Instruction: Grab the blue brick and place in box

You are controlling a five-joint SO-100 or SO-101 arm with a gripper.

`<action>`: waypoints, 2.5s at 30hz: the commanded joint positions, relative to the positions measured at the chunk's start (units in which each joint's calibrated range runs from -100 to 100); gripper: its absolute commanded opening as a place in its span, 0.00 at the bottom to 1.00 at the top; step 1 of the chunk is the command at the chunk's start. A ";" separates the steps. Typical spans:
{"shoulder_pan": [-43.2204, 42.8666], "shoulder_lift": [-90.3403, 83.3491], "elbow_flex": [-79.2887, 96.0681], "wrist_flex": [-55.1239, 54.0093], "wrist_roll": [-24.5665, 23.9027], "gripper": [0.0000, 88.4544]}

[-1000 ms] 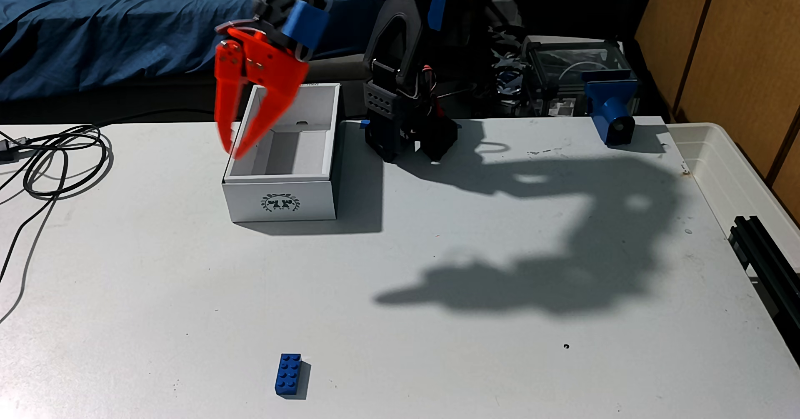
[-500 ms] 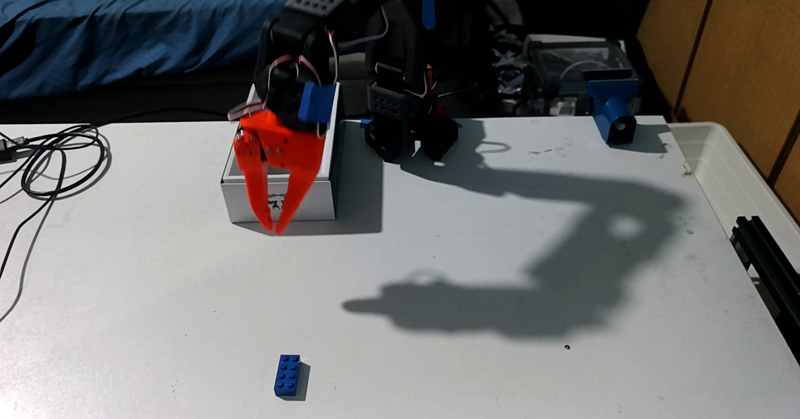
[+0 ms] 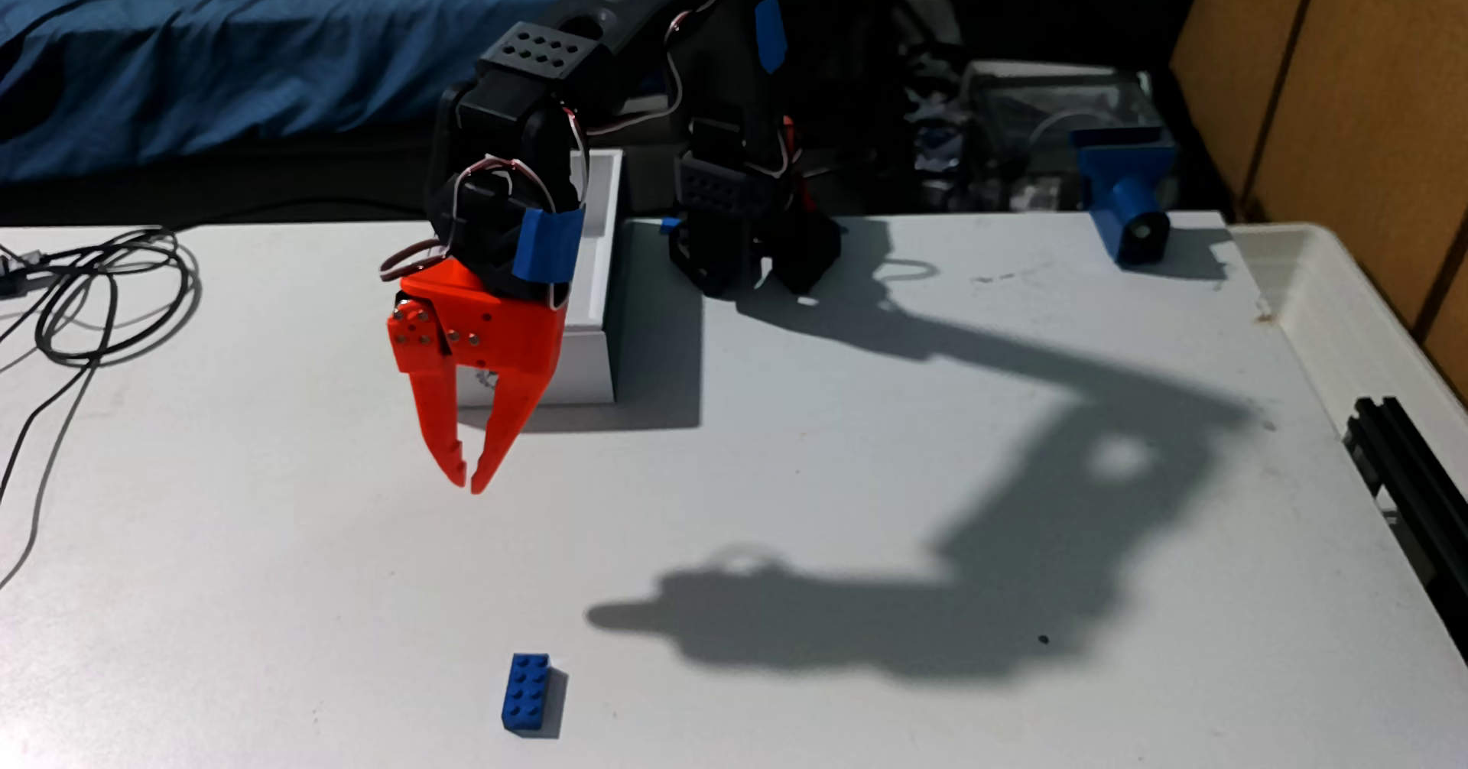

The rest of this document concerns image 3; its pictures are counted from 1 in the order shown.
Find grey bed base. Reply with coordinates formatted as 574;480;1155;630
0;115;690;229

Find coiled black cable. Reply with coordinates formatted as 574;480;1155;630
0;226;203;592

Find wooden wardrobe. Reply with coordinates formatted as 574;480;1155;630
1168;0;1468;415

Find white plastic tub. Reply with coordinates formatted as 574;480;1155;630
1229;224;1468;427

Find blue printed clamp mount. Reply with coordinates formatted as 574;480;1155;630
1071;143;1178;268

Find black aluminium extrusion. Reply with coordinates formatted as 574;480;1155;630
1342;395;1468;667

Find black power plug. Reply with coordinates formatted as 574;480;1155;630
0;247;50;296

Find clear plastic enclosure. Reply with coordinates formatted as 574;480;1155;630
961;61;1162;213

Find white cardboard box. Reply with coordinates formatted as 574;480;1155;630
456;150;626;407

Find blue toy brick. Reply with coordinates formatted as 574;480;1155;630
500;652;552;734

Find blue bed sheet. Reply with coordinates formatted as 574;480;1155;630
0;0;644;183

